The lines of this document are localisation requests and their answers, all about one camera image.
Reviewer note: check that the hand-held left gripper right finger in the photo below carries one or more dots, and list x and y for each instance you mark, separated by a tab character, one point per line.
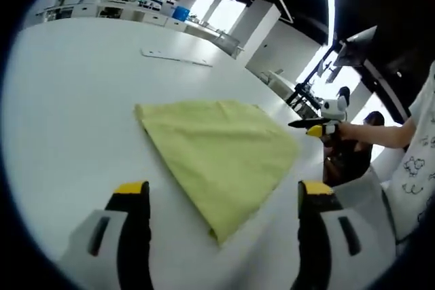
314	235

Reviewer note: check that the yellow blue grey garment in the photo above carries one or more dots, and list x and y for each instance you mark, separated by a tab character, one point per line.
221	154

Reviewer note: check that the blue storage bin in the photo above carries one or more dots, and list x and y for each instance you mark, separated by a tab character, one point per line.
181	13

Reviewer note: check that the black metal stand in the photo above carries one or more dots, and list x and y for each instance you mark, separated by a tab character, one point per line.
299	88

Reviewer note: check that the grey metal chair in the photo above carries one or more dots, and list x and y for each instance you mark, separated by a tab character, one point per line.
231	43

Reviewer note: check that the person's grey trousers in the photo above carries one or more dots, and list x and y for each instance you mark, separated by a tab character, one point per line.
367	195

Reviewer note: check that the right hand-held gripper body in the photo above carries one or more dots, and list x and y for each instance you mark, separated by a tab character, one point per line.
334	110

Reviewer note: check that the row of white cabinets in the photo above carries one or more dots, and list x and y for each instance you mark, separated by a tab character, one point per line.
81	9

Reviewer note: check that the person's white printed shirt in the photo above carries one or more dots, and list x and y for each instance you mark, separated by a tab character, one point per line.
418	174

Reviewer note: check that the person's right hand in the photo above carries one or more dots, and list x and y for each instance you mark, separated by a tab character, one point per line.
346	131

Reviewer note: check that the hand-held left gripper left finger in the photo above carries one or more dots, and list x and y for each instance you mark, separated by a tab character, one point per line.
136	235

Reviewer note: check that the white low cabinet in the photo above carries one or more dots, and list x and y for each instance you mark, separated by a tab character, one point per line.
278	84

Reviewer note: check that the white template strip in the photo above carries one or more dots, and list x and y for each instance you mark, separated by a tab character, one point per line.
170	57

